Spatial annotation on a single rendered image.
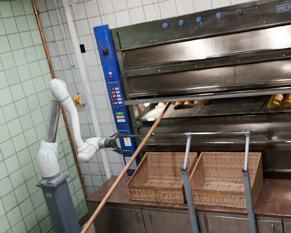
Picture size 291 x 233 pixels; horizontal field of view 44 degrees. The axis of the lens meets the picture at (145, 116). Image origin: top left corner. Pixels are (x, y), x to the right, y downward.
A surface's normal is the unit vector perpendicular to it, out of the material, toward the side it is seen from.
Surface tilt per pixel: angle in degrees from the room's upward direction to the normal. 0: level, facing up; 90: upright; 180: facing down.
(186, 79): 70
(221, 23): 90
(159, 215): 90
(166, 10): 90
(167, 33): 90
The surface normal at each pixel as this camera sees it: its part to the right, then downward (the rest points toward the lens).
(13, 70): 0.87, -0.04
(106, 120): -0.44, 0.33
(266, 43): -0.48, -0.01
